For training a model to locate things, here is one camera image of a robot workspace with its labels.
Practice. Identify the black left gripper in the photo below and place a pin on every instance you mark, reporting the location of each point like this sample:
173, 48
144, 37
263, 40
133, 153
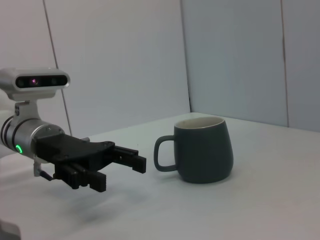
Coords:
72, 150

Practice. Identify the dark grey ceramic cup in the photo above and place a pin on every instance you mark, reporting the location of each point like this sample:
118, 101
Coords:
205, 155

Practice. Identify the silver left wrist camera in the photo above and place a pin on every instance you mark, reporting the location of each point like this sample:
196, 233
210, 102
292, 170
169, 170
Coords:
37, 82

